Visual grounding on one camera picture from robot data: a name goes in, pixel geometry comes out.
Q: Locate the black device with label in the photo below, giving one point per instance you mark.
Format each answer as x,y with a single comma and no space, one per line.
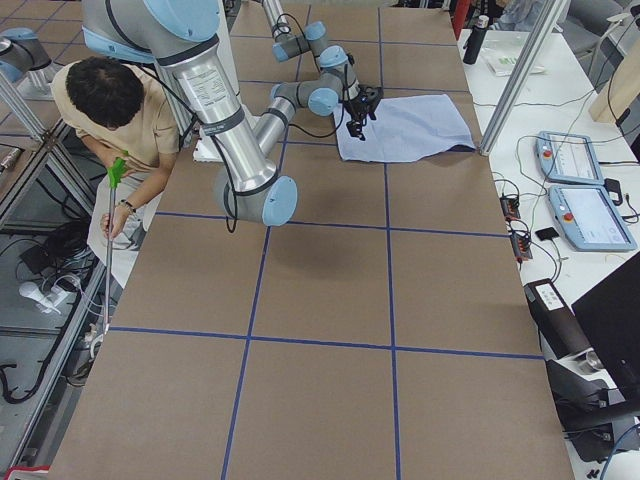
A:
560,335

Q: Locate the person's hand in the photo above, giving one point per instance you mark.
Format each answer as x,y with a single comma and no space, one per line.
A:
112,224

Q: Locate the person in beige shirt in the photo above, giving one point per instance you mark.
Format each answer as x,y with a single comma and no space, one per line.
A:
119,110

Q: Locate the upper blue teach pendant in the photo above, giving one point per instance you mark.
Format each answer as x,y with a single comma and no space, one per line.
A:
568,158

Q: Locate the grey cable hub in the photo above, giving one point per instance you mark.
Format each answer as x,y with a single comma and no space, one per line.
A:
510,207
521,246

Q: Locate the green handled reacher stick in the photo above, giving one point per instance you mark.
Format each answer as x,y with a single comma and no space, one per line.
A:
114,175

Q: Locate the blue teach pendant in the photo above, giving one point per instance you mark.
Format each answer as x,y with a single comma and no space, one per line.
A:
589,220
568,158

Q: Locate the black drink bottle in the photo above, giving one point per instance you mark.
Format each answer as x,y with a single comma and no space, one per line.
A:
475,40

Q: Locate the left grey cable hub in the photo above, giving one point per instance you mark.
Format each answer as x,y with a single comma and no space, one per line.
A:
510,207

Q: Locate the grey aluminium frame post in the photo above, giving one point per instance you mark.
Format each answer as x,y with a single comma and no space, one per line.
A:
547,19

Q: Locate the lower blue teach pendant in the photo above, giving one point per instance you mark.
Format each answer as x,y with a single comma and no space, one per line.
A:
589,220

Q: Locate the right grey cable hub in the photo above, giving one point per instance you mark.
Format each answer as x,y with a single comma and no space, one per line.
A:
521,246

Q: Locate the white power strip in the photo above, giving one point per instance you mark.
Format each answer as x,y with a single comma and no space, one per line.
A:
46,303

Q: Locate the black computer monitor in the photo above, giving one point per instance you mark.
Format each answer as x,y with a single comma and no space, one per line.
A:
608,314

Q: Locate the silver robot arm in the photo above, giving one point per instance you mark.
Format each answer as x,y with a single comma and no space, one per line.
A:
182,37
292,40

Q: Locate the blue striped button shirt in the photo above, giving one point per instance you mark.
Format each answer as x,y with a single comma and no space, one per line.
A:
407,129

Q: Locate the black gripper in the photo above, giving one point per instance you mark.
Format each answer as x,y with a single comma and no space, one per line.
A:
357,106

